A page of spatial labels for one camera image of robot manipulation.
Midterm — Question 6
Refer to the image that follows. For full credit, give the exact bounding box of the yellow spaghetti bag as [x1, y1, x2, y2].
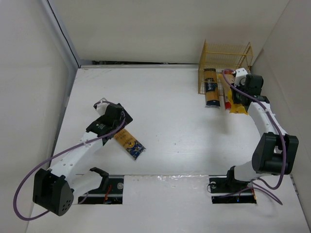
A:
[218, 74, 248, 115]

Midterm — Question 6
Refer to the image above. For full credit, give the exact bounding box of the orange blue pasta bag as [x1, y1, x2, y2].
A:
[114, 129, 146, 160]

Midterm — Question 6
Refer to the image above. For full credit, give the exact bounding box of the red white spaghetti bag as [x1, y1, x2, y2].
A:
[224, 95, 231, 110]

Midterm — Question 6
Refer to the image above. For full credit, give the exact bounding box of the dark blue spaghetti bag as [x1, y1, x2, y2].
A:
[204, 68, 220, 107]

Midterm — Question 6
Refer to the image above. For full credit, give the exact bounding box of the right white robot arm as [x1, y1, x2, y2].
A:
[230, 69, 299, 182]

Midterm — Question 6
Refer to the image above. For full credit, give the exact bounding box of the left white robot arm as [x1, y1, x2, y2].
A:
[33, 101, 133, 216]

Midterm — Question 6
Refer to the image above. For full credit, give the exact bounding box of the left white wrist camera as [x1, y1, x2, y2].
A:
[93, 98, 109, 116]

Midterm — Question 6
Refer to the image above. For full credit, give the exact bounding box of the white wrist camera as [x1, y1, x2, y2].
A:
[234, 68, 248, 86]
[93, 98, 109, 116]

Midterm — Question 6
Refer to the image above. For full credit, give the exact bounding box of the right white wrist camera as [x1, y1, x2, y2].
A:
[234, 68, 248, 86]

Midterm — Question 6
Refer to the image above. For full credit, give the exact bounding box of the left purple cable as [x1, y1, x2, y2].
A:
[13, 100, 127, 221]

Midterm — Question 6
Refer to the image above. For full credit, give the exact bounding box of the yellow wire shelf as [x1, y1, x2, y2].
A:
[198, 41, 253, 95]

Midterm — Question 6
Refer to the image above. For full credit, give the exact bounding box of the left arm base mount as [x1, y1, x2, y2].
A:
[78, 175, 124, 205]

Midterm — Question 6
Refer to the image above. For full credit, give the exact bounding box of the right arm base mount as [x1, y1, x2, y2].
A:
[207, 175, 257, 204]

